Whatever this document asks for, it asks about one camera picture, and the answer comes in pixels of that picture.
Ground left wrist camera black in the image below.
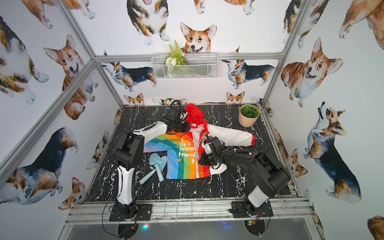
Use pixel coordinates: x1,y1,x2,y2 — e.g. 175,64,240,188
163,100,188,123

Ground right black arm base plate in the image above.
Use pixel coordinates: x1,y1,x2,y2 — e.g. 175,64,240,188
229,201,274,218

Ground pink pot with green plant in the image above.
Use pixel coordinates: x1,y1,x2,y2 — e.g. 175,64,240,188
239,105,260,128

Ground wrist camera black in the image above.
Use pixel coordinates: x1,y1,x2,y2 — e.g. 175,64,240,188
163,100,188,123
202,134,226,155

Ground green fern with white flower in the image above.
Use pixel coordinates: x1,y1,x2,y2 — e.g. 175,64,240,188
165,41,186,77

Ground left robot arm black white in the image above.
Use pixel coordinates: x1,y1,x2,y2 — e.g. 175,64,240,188
113,121,190,215

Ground aluminium frame profile bars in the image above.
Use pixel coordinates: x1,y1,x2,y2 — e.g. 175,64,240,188
1,1,310,186

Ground aluminium front mounting rail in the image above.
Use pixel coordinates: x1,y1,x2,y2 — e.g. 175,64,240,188
65,198,314,225

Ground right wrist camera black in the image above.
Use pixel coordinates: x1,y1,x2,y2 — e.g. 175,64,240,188
202,134,226,155

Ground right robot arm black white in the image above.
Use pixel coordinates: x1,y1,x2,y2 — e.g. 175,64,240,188
199,146,291,209

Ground light blue toy shovel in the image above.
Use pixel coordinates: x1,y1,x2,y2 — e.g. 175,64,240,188
150,153,168,182

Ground white wire mesh basket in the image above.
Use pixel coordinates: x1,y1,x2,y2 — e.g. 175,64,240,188
151,53,219,80

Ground rainbow red hooded kids jacket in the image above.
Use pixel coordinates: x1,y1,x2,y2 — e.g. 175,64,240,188
144,104,255,180

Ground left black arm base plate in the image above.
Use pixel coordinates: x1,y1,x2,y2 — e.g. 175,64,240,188
109,204,153,222

